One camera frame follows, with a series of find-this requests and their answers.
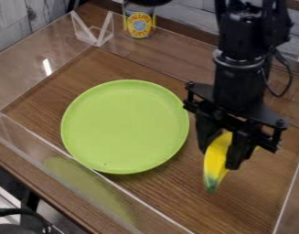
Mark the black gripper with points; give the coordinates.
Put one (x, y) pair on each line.
(231, 106)

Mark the black metal table bracket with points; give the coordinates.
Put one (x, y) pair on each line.
(33, 203)

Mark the clear acrylic enclosure walls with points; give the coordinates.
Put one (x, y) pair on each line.
(77, 53)

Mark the yellow labelled tin can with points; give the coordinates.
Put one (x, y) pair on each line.
(138, 19)

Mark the green round plate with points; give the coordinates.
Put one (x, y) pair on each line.
(125, 126)

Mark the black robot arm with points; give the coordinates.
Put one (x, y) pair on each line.
(252, 31)

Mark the yellow toy banana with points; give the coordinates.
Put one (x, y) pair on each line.
(214, 165)

